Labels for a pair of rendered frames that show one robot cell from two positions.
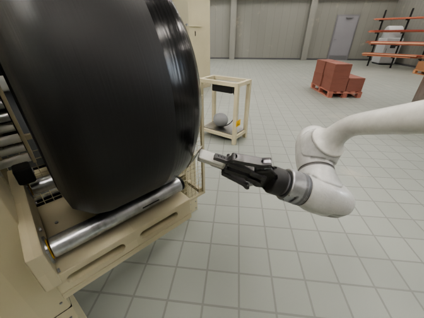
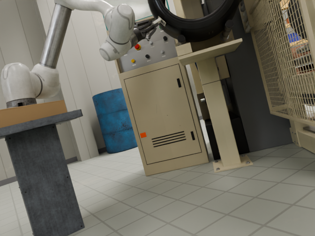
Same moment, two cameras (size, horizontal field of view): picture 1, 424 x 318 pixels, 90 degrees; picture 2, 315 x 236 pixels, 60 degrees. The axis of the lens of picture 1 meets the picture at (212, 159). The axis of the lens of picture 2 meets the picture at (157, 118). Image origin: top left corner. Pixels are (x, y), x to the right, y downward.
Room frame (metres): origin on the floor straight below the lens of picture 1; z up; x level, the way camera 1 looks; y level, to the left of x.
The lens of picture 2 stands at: (1.64, -1.05, 0.57)
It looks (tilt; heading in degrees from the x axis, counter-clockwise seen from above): 3 degrees down; 143
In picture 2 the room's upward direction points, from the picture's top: 15 degrees counter-clockwise
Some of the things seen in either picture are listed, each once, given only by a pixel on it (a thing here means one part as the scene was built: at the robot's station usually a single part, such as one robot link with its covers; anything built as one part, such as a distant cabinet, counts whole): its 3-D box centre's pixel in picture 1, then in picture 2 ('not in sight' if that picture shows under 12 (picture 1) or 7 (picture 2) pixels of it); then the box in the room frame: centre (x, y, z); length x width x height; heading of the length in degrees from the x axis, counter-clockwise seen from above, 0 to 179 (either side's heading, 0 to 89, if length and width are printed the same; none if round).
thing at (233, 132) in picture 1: (223, 109); not in sight; (2.88, -0.16, 0.40); 0.60 x 0.35 x 0.80; 54
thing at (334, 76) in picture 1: (337, 77); not in sight; (5.60, -3.12, 0.36); 1.19 x 0.85 x 0.72; 173
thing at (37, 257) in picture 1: (30, 217); (204, 42); (0.38, 0.45, 0.90); 0.40 x 0.03 x 0.10; 43
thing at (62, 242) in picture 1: (125, 210); (183, 43); (0.41, 0.22, 0.90); 0.35 x 0.05 x 0.05; 133
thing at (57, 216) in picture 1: (111, 212); (208, 53); (0.51, 0.32, 0.80); 0.37 x 0.36 x 0.02; 43
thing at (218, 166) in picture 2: not in sight; (231, 162); (0.32, 0.49, 0.01); 0.27 x 0.27 x 0.02; 43
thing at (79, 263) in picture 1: (129, 229); (185, 54); (0.40, 0.23, 0.84); 0.36 x 0.09 x 0.06; 133
